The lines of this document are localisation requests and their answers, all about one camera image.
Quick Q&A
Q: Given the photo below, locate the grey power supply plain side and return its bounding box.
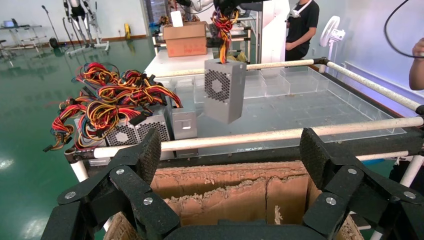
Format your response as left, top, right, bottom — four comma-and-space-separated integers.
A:
168, 100, 200, 158

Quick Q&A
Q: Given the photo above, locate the humanoid robot on stand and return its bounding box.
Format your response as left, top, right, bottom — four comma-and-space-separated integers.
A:
62, 0, 111, 57

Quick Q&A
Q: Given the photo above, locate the black stand pole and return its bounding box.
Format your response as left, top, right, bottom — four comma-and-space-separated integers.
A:
41, 4, 61, 50

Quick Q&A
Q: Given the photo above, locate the white standing fan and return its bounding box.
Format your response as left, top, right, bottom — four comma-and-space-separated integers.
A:
319, 15, 346, 72

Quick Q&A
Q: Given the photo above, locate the black monitor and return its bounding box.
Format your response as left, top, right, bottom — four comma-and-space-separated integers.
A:
239, 1, 264, 17

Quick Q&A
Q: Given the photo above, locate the pipe rack cart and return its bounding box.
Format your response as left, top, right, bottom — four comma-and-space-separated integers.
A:
151, 19, 253, 64

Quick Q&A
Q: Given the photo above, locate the grey power supply hexagon mesh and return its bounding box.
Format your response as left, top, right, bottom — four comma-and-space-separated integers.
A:
134, 105, 171, 143
104, 117, 142, 148

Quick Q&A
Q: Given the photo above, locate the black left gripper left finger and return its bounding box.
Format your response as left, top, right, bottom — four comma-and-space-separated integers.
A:
41, 128, 181, 240

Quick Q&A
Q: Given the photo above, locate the worn cardboard box with dividers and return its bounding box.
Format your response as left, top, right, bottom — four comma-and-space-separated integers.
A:
104, 160, 365, 240

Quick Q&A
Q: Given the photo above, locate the red yellow black cable tangle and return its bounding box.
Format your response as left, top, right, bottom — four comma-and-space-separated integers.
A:
42, 62, 184, 153

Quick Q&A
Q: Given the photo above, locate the white cabinet column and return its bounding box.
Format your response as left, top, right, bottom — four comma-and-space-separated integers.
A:
261, 0, 290, 64

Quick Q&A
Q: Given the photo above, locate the white table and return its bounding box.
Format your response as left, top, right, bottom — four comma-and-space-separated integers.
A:
144, 48, 216, 78

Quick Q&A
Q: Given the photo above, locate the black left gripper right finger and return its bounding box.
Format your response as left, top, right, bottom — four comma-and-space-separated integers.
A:
299, 127, 424, 240

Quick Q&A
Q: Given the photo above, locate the person right forearm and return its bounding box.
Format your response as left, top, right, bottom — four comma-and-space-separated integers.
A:
409, 38, 424, 91

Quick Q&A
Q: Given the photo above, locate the white flat panel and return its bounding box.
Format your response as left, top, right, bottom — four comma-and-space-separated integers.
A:
170, 10, 184, 28

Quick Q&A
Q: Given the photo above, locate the grey metal desk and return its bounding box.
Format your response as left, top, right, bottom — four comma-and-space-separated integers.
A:
0, 18, 46, 59

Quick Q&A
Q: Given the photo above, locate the closed brown cardboard box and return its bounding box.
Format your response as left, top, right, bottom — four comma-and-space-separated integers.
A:
162, 21, 210, 58

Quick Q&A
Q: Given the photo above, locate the person in black shirt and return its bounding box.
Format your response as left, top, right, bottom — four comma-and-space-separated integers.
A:
284, 0, 321, 62

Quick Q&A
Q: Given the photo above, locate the clear acrylic divided tray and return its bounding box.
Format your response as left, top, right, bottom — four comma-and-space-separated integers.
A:
155, 66, 407, 157

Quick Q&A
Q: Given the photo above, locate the grey power supply with cables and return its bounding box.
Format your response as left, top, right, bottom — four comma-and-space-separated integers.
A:
204, 8, 248, 125

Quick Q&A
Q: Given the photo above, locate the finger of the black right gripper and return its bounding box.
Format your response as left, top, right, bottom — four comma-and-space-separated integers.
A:
213, 0, 240, 11

